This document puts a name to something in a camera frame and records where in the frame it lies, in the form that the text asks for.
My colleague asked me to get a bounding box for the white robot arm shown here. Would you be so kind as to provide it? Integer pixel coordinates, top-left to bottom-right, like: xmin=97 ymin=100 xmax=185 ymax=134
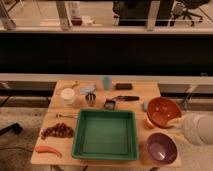
xmin=167 ymin=114 xmax=213 ymax=146

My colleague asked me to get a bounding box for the black handled peeler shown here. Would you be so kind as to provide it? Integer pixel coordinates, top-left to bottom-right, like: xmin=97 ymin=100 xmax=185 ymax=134
xmin=112 ymin=96 xmax=140 ymax=101

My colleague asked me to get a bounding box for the bunch of red grapes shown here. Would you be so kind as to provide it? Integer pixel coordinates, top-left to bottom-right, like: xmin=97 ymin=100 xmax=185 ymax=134
xmin=41 ymin=123 xmax=74 ymax=139

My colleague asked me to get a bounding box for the red bowl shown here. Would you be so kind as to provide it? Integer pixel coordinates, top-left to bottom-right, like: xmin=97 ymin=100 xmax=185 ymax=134
xmin=147 ymin=97 xmax=182 ymax=129

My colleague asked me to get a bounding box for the green plastic tray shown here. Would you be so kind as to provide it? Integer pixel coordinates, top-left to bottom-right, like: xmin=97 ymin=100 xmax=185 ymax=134
xmin=72 ymin=109 xmax=139 ymax=161

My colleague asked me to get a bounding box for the black object on floor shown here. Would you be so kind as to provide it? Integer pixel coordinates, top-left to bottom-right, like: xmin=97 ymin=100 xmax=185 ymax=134
xmin=0 ymin=123 xmax=23 ymax=136

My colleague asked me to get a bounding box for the black office chair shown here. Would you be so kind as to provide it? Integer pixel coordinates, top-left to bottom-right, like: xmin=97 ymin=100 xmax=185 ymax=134
xmin=170 ymin=0 xmax=210 ymax=26

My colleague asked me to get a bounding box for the white lidded jar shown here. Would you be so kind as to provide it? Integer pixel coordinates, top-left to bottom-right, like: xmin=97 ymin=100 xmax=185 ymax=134
xmin=60 ymin=88 xmax=75 ymax=105

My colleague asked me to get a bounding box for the small metal cup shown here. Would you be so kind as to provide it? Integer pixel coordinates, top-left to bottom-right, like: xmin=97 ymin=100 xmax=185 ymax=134
xmin=85 ymin=93 xmax=96 ymax=107

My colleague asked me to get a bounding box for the small black square dish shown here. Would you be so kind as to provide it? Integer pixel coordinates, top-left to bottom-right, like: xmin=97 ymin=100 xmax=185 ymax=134
xmin=104 ymin=99 xmax=116 ymax=110

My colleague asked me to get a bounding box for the orange fruit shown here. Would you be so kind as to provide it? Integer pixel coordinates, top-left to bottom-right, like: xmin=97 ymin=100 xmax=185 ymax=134
xmin=144 ymin=118 xmax=155 ymax=129

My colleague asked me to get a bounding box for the light blue cup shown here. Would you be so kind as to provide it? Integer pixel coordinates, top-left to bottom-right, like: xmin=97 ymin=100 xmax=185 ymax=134
xmin=102 ymin=76 xmax=112 ymax=90

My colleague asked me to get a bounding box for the orange carrot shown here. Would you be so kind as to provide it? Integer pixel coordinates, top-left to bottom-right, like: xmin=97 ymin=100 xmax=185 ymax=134
xmin=34 ymin=146 xmax=62 ymax=158

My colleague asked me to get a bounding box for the metal fork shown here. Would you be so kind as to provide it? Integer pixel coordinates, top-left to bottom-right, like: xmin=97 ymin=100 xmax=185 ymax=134
xmin=55 ymin=114 xmax=78 ymax=119

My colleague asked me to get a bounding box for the dark red background container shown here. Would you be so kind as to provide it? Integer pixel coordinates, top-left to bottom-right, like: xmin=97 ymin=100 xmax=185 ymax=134
xmin=71 ymin=17 xmax=83 ymax=26

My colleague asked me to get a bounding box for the blue sponge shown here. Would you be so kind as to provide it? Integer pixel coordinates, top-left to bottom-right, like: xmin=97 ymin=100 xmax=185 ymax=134
xmin=143 ymin=101 xmax=148 ymax=112

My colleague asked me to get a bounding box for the small beige spoon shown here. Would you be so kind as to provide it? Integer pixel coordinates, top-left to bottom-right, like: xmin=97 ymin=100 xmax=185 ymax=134
xmin=59 ymin=81 xmax=78 ymax=89

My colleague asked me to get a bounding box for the dark brown rectangular block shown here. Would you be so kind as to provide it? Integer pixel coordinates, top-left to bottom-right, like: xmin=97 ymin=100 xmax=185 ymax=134
xmin=115 ymin=83 xmax=133 ymax=90

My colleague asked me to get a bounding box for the purple bowl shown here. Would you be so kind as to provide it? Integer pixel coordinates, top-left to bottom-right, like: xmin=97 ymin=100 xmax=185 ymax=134
xmin=146 ymin=133 xmax=178 ymax=165

